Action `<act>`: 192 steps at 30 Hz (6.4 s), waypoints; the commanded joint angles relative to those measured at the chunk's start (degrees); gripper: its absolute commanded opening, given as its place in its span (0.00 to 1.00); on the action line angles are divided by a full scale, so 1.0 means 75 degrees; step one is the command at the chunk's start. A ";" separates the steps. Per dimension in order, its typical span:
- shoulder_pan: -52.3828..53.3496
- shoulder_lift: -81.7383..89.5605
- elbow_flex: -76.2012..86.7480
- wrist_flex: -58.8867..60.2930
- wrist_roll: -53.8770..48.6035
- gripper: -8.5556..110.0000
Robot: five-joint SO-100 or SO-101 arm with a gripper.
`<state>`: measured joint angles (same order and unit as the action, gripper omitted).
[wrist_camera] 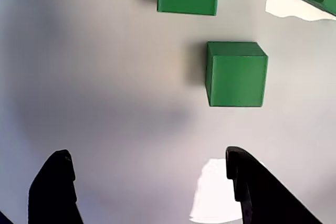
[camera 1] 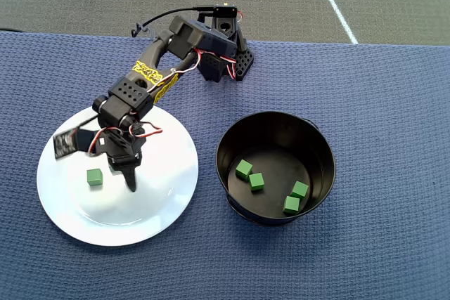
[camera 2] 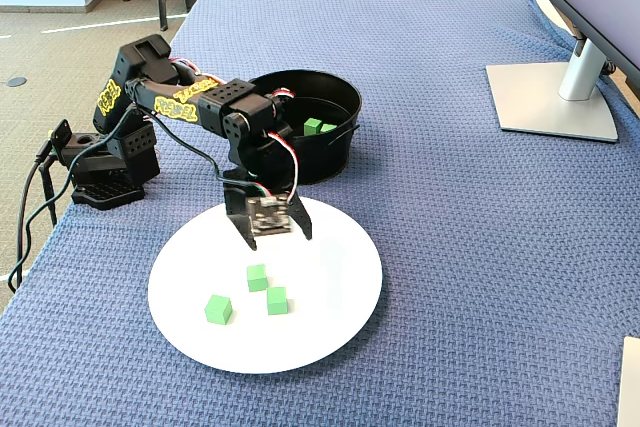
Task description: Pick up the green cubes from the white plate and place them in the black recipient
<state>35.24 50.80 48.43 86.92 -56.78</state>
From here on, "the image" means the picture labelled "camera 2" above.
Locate silver computer monitor with stand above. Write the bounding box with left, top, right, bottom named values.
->
left=485, top=0, right=640, bottom=144

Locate blue woven table cloth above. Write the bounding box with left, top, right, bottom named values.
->
left=0, top=0, right=640, bottom=427

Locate white round plate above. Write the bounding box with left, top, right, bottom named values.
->
left=146, top=195, right=385, bottom=376

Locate black cable with plug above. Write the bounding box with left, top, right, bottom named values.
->
left=7, top=144, right=56, bottom=296

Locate black round metal pot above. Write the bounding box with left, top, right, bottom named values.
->
left=248, top=69, right=363, bottom=186

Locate small wrist camera board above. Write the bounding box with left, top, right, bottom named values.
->
left=246, top=194, right=295, bottom=238

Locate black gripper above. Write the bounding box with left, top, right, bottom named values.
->
left=223, top=119, right=314, bottom=252

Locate thin black camera cable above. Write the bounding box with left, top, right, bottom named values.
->
left=147, top=114, right=266, bottom=198

